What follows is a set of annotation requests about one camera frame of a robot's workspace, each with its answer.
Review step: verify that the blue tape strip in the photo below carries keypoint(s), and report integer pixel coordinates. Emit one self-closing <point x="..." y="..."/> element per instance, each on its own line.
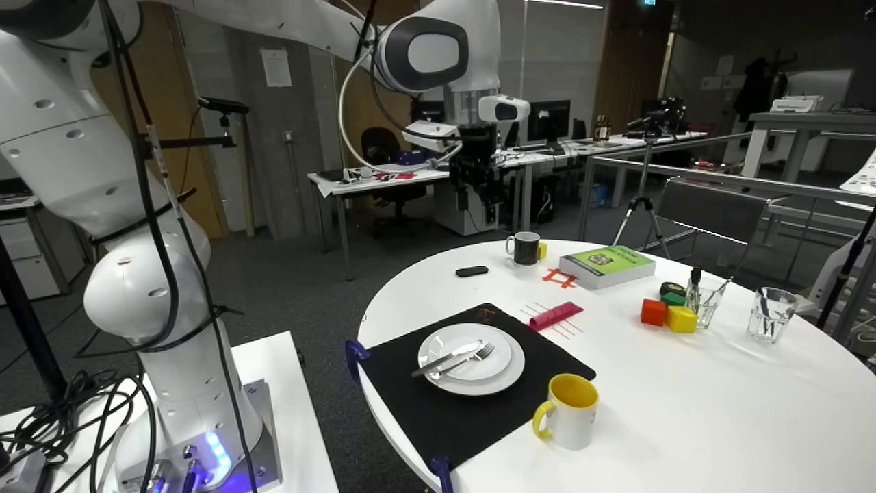
<point x="442" y="476"/>
<point x="354" y="357"/>

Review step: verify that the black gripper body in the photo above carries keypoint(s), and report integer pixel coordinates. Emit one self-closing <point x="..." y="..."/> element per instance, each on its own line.
<point x="477" y="152"/>

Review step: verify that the orange plastic clip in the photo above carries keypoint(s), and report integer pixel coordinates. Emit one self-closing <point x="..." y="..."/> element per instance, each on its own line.
<point x="558" y="278"/>

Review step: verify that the white paper sign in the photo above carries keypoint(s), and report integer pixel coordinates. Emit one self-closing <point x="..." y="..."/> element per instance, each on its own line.
<point x="274" y="68"/>

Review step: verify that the black placemat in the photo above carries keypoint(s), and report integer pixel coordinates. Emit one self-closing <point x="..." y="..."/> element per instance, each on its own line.
<point x="419" y="412"/>

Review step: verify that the silver table knife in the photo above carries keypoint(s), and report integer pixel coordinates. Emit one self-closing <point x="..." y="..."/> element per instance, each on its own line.
<point x="438" y="363"/>

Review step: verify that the long white desk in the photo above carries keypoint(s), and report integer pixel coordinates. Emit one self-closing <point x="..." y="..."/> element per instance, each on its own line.
<point x="365" y="179"/>

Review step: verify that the black slanted pole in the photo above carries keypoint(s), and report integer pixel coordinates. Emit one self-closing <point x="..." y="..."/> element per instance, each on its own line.
<point x="843" y="263"/>

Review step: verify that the black mug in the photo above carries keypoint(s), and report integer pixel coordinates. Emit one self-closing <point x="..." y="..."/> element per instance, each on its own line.
<point x="524" y="246"/>

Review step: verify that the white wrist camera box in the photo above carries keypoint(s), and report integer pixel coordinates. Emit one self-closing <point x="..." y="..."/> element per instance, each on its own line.
<point x="505" y="109"/>

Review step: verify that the camera tripod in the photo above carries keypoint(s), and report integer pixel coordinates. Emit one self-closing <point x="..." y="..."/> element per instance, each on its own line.
<point x="646" y="174"/>

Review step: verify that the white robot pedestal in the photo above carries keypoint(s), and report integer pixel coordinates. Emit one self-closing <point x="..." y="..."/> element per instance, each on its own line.
<point x="282" y="412"/>

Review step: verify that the black office chair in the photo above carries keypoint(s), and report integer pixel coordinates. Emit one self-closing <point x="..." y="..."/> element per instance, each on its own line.
<point x="379" y="146"/>

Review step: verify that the black computer monitor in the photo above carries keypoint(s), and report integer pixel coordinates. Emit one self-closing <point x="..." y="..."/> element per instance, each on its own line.
<point x="551" y="118"/>

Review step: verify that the red plastic comb strip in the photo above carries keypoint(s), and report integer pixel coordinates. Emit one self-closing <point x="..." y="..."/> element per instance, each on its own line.
<point x="553" y="315"/>

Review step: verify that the dark hanging coat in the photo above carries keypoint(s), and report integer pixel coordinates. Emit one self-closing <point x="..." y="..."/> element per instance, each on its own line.
<point x="757" y="85"/>

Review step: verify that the grey metal frame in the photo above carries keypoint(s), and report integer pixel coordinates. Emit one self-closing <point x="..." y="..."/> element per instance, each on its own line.
<point x="692" y="174"/>

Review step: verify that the white round plate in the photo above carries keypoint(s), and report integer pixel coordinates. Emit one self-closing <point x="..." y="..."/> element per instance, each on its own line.
<point x="495" y="374"/>

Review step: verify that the small black oval remote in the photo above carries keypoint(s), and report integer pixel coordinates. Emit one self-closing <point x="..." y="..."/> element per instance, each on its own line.
<point x="472" y="270"/>

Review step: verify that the clear glass cup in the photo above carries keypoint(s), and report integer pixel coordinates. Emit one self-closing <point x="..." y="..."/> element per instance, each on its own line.
<point x="770" y="319"/>
<point x="706" y="308"/>

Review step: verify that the silver metal fork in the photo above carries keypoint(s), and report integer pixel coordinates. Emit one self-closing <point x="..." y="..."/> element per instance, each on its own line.
<point x="467" y="359"/>

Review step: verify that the white background table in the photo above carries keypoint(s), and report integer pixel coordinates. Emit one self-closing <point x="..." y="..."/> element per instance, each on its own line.
<point x="802" y="125"/>

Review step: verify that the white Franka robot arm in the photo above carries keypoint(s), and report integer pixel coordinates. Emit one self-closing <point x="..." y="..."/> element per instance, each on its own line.
<point x="56" y="138"/>

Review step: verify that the white round table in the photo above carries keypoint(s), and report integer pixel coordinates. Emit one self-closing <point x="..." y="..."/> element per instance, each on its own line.
<point x="692" y="412"/>

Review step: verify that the white mug yellow inside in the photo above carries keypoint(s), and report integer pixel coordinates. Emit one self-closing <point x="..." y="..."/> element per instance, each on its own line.
<point x="571" y="415"/>

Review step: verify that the green white book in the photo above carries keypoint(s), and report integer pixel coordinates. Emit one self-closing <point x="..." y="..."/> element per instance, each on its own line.
<point x="606" y="263"/>

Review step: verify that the grey panel chair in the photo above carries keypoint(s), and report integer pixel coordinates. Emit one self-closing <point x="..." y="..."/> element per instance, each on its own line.
<point x="712" y="208"/>

